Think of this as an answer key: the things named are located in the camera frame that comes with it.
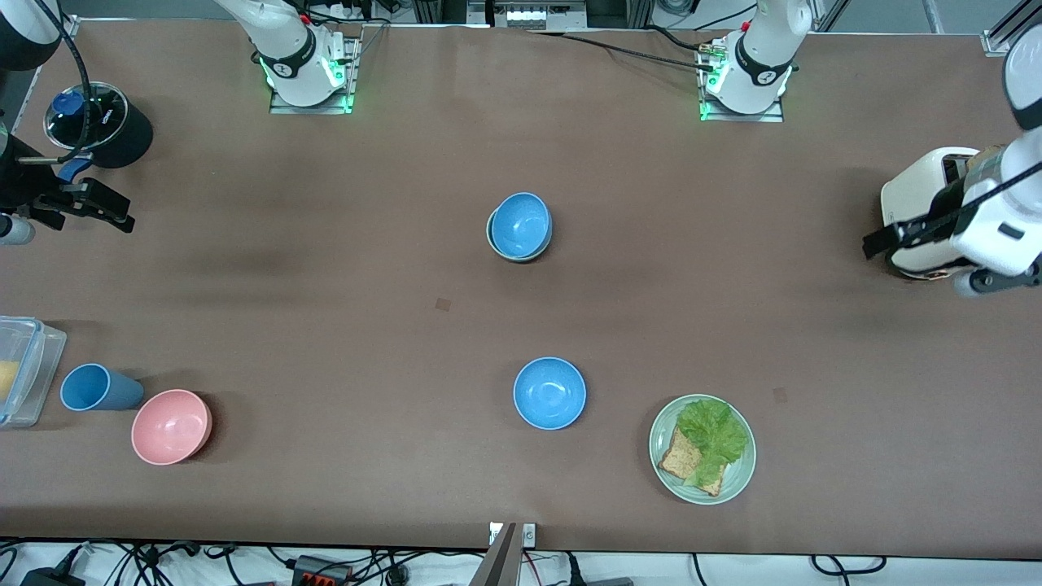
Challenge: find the white mount bracket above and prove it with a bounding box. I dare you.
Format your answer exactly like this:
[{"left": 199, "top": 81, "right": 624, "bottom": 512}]
[{"left": 488, "top": 523, "right": 538, "bottom": 548}]

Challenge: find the black red power strip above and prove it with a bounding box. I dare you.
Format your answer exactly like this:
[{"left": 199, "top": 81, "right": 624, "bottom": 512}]
[{"left": 289, "top": 555, "right": 355, "bottom": 586}]

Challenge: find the white toaster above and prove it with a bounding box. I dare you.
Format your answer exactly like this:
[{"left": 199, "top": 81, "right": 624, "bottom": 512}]
[{"left": 881, "top": 146, "right": 1006, "bottom": 282}]

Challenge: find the pink bowl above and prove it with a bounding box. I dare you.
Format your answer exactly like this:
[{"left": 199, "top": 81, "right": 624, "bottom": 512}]
[{"left": 131, "top": 389, "right": 214, "bottom": 466}]

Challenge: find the toasted bread slice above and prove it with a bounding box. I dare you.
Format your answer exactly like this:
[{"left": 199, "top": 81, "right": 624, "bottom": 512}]
[{"left": 965, "top": 145, "right": 1009, "bottom": 173}]

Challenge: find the light green bowl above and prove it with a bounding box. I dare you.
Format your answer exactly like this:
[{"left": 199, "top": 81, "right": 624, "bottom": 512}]
[{"left": 486, "top": 208, "right": 555, "bottom": 263}]

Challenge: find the black pot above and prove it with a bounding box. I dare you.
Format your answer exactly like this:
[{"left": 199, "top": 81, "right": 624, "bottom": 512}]
[{"left": 42, "top": 81, "right": 154, "bottom": 170}]

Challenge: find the brown bread slice on plate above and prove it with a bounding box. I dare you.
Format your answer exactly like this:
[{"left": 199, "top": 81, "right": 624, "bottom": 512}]
[{"left": 658, "top": 427, "right": 725, "bottom": 497}]

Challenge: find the small blue bowl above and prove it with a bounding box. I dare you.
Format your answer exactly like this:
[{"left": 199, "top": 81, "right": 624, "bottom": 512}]
[{"left": 513, "top": 356, "right": 587, "bottom": 431}]

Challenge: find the light green plate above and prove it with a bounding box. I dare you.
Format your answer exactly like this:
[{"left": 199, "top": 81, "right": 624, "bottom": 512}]
[{"left": 648, "top": 394, "right": 757, "bottom": 506}]

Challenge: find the dark camera mount bar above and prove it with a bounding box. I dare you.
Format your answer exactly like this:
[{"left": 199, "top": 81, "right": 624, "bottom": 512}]
[{"left": 471, "top": 523, "right": 522, "bottom": 586}]

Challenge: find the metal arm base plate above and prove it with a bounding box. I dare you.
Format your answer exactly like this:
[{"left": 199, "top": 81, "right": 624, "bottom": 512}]
[
  {"left": 698, "top": 41, "right": 787, "bottom": 124},
  {"left": 269, "top": 37, "right": 361, "bottom": 116}
]

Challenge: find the green lettuce leaf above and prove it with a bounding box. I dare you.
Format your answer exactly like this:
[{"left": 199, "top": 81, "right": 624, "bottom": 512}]
[{"left": 676, "top": 398, "right": 750, "bottom": 489}]

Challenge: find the thin black cable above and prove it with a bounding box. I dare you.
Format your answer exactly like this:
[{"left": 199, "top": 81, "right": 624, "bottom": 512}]
[
  {"left": 643, "top": 24, "right": 721, "bottom": 55},
  {"left": 528, "top": 29, "right": 717, "bottom": 74}
]

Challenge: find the large blue bowl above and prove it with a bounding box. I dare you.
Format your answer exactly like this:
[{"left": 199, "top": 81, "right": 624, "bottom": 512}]
[{"left": 490, "top": 192, "right": 553, "bottom": 260}]

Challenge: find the blue cup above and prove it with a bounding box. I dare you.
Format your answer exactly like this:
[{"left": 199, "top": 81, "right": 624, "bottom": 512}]
[{"left": 59, "top": 363, "right": 147, "bottom": 413}]

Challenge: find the black looped floor cable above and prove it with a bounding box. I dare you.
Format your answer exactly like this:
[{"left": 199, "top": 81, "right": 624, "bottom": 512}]
[{"left": 810, "top": 555, "right": 888, "bottom": 577}]

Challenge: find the black power adapter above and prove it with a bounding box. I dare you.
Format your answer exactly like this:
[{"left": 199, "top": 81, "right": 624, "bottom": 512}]
[{"left": 20, "top": 566, "right": 86, "bottom": 586}]

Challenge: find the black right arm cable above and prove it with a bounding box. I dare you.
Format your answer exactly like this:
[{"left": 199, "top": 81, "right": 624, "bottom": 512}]
[{"left": 50, "top": 8, "right": 92, "bottom": 164}]

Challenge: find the clear plastic container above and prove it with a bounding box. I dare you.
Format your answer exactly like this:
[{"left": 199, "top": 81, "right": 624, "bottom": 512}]
[{"left": 0, "top": 316, "right": 68, "bottom": 430}]

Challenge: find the glass lid blue knob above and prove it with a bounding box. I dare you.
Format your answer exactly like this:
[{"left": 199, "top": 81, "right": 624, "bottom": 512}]
[{"left": 42, "top": 81, "right": 129, "bottom": 152}]

